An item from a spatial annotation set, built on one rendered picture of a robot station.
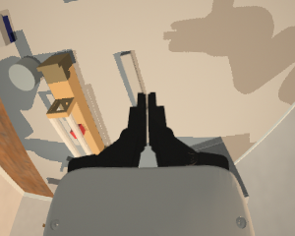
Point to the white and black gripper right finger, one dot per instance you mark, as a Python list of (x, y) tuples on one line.
[(173, 152)]

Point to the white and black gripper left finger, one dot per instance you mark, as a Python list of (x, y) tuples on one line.
[(126, 151)]

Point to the grey cylinder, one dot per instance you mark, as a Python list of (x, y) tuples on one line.
[(24, 74)]

